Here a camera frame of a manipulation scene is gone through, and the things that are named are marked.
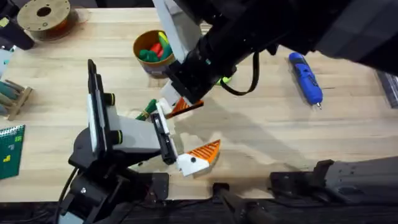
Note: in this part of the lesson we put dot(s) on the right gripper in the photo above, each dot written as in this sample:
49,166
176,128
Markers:
211,59

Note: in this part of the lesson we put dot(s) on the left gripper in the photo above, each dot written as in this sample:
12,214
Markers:
136,137

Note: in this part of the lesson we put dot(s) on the orange ribbed wedge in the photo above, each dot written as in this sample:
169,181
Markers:
182,105

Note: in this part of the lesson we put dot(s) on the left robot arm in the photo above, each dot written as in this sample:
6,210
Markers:
93,194

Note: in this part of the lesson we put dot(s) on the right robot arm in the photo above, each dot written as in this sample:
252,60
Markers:
357,28

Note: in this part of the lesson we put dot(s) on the blue electric screwdriver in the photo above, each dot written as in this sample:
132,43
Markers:
303,77

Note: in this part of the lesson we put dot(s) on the orange tub with toys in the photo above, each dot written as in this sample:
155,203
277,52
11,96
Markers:
146,40

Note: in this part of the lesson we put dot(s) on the right wrist upright plate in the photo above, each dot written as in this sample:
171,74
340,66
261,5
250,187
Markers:
177,31

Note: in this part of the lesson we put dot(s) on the wrist upright plate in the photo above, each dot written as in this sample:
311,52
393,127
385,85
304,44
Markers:
177,31
97,109

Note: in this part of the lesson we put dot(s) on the left wrist upright plate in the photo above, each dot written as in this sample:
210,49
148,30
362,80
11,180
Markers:
97,109

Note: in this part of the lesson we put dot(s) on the brown filament spool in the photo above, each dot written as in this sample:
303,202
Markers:
53,21

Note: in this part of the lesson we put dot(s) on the wooden rack with tools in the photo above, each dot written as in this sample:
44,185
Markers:
18,102

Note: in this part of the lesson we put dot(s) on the black box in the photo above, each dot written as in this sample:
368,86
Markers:
15,34

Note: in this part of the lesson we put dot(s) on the green board with blocks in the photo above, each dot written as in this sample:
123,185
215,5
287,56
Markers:
11,155

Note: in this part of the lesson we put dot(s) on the dark grey case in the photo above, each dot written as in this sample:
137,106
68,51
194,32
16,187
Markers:
388,90

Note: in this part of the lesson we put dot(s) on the black rail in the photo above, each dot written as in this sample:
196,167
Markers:
186,214

